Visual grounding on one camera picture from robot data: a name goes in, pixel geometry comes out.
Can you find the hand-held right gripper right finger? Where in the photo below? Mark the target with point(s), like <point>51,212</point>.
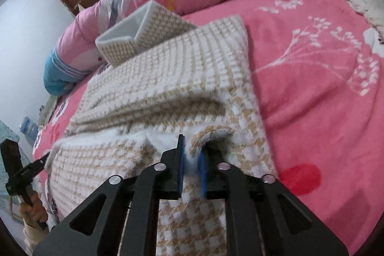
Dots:
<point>203,176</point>

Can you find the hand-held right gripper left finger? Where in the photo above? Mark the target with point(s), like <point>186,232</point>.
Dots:
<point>180,167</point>

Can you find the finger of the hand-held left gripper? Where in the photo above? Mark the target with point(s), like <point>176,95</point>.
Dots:
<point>39,164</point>

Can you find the beige white houndstooth coat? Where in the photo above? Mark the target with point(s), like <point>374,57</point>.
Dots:
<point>168,76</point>

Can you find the person's left forearm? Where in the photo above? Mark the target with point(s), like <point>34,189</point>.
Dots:
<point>33,239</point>

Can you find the person's left hand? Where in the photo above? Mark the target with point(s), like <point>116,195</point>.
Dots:
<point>37,208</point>

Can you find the light blue container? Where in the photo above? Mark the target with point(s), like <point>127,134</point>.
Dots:
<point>30,128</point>

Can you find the grey green patterned mat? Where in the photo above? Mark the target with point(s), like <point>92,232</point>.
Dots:
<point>49,110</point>

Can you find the pink floral bed sheet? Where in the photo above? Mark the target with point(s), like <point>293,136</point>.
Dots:
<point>315,124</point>

